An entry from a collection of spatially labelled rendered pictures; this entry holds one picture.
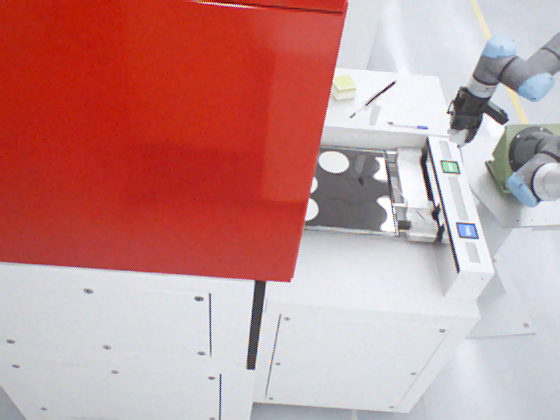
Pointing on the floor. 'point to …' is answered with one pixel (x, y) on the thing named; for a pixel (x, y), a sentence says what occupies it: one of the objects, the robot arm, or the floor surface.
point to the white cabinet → (352, 356)
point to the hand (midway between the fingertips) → (461, 145)
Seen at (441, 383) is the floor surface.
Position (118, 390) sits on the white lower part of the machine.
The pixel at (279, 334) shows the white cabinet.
